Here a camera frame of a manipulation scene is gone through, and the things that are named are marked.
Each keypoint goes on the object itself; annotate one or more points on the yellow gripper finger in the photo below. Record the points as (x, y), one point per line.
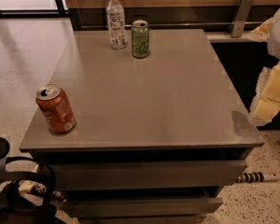
(266, 103)
(260, 34)

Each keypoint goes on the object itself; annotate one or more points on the green soda can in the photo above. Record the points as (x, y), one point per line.
(140, 39)

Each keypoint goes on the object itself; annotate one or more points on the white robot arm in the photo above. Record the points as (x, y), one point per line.
(273, 40)

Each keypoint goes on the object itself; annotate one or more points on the red coke can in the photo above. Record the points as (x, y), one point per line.
(54, 104)

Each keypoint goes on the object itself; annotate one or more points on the striped black white stick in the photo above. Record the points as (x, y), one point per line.
(258, 177)

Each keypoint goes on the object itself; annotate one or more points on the grey drawer cabinet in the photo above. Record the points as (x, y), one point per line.
(177, 104)

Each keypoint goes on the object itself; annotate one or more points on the clear plastic water bottle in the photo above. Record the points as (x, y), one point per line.
(116, 24)

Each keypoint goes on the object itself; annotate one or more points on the lower grey drawer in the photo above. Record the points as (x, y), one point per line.
(142, 207)

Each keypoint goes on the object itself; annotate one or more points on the grey drawer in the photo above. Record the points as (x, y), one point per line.
(142, 207)
(147, 175)

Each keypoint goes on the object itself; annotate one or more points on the upper grey drawer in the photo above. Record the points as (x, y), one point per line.
(147, 175)

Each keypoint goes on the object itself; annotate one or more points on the metal wall bracket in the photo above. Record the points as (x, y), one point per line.
(237, 27)

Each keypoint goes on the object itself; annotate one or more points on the black bag with straps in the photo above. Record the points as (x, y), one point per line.
(14, 209)

